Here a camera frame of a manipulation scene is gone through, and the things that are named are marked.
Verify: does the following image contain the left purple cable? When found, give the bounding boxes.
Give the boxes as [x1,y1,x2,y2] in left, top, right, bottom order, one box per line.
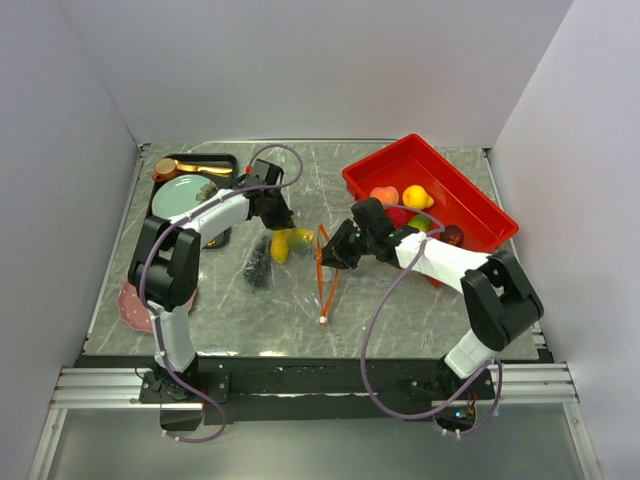
[138,143,305,445]

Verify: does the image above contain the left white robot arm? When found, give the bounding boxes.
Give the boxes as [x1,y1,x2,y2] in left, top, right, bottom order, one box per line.
[128,160,294,402]

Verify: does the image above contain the clear zip top bag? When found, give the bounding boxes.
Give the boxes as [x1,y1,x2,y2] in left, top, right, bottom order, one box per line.
[245,224,339,326]

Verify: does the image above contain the aluminium frame rail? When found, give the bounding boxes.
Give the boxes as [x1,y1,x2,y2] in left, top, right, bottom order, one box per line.
[49,361,578,409]

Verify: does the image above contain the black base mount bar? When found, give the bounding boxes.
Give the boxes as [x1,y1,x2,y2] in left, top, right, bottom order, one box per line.
[139,357,495,431]

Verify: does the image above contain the red fake strawberry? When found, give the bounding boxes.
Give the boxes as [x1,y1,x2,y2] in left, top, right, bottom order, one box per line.
[385,207,413,228]

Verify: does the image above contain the dark fake grapes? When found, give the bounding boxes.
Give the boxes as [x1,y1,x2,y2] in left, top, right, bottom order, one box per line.
[243,235,272,289]

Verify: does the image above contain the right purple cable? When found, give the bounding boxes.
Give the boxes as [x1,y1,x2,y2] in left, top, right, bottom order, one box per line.
[359,203,502,436]

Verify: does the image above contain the red plastic bin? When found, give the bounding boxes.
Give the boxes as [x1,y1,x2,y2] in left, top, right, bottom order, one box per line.
[341,133,520,289]

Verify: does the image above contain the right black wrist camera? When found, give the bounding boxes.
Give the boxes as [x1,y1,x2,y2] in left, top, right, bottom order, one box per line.
[351,198,394,237]

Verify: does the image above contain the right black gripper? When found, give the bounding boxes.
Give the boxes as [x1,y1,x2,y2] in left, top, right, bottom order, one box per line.
[315,219,375,271]

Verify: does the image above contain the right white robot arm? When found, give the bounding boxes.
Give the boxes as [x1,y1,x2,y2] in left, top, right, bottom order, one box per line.
[320,220,544,398]

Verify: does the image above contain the purple cable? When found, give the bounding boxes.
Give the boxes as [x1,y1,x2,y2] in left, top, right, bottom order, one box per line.
[359,203,502,436]
[138,143,305,445]

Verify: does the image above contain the dark red fake apple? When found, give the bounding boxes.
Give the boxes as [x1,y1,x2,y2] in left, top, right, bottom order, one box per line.
[439,224,465,247]

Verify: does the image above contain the gold spoon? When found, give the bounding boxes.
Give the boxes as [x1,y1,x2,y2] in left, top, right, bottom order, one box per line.
[175,161,234,178]

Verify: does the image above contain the pink dotted plate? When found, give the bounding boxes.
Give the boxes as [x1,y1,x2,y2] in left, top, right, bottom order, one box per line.
[117,280,198,334]

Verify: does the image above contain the yellow green fake mango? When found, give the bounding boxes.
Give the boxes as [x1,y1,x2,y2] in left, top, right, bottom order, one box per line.
[289,229,315,255]

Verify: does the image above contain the black serving tray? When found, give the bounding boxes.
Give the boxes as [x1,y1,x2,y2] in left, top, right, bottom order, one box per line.
[146,153,238,217]

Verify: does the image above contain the small brown cup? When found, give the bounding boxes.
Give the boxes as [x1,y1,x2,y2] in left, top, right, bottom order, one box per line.
[152,157,178,183]

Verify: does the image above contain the teal flower plate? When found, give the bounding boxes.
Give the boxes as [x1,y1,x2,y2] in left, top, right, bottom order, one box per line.
[151,174,218,219]

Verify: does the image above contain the yellow fake banana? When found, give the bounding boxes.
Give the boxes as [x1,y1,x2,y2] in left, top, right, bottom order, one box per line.
[271,229,293,265]

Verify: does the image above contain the fake peach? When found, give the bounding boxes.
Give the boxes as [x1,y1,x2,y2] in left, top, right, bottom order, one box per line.
[370,186,399,205]

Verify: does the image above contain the fake orange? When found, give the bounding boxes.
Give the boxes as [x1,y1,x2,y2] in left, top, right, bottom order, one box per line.
[402,185,435,210]

